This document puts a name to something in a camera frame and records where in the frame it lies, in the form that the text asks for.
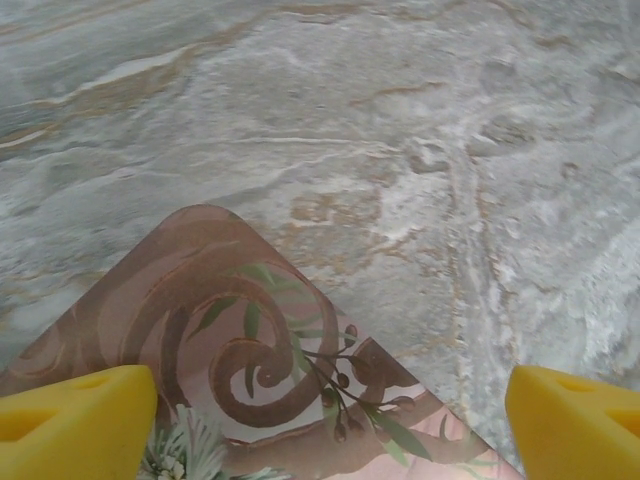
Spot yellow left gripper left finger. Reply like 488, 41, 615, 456
0, 364, 158, 480

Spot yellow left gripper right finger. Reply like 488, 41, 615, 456
504, 363, 640, 480

